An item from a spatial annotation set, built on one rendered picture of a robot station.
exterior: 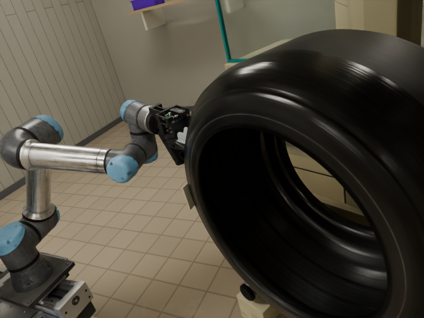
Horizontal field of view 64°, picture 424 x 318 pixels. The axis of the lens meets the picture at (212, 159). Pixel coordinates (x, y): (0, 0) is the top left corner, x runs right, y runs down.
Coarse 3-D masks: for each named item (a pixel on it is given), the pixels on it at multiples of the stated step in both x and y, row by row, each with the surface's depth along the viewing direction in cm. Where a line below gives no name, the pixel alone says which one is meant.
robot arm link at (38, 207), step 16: (16, 128) 107; (32, 128) 108; (48, 128) 113; (32, 176) 120; (48, 176) 123; (32, 192) 124; (48, 192) 128; (32, 208) 128; (48, 208) 132; (32, 224) 130; (48, 224) 134
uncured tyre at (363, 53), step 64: (256, 64) 50; (320, 64) 44; (384, 64) 45; (192, 128) 63; (256, 128) 49; (320, 128) 41; (384, 128) 38; (192, 192) 75; (256, 192) 91; (384, 192) 39; (256, 256) 83; (320, 256) 84; (384, 256) 42
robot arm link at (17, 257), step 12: (12, 228) 125; (24, 228) 125; (36, 228) 130; (0, 240) 120; (12, 240) 120; (24, 240) 124; (36, 240) 129; (0, 252) 120; (12, 252) 121; (24, 252) 124; (36, 252) 129; (12, 264) 123; (24, 264) 124
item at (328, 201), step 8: (320, 200) 98; (328, 200) 97; (336, 208) 94; (344, 208) 92; (352, 208) 92; (344, 216) 93; (352, 216) 91; (360, 216) 89; (360, 224) 90; (368, 224) 88
